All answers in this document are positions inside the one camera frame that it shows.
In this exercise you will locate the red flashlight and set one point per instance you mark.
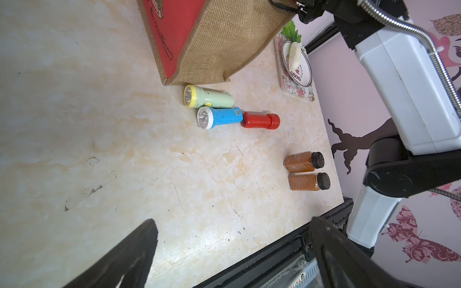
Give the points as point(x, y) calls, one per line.
point(268, 121)

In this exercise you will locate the floral placemat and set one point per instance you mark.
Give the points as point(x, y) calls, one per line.
point(288, 86)

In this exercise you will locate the spice jar black lid lower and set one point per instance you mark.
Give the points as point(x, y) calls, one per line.
point(309, 182)

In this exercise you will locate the burlap tote bag red trim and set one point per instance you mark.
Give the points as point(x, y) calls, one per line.
point(206, 42)

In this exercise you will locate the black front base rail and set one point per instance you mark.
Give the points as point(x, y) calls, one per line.
point(258, 268)

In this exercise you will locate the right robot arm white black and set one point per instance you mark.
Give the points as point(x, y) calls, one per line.
point(371, 210)

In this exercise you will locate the spice jar black lid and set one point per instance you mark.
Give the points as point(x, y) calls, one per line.
point(304, 162)
point(309, 182)

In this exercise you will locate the left gripper left finger black triangular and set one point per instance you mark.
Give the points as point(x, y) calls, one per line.
point(127, 265)

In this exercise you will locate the white patterned plate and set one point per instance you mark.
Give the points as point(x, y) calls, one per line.
point(303, 74)

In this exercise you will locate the white radish toy green leaves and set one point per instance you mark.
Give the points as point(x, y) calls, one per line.
point(295, 50)

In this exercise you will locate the spice jar black lid upper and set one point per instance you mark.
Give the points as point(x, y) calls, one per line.
point(304, 162)

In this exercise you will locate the green flashlight near bag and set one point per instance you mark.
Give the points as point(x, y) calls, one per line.
point(197, 97)

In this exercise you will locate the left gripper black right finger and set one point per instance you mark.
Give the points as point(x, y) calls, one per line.
point(342, 264)

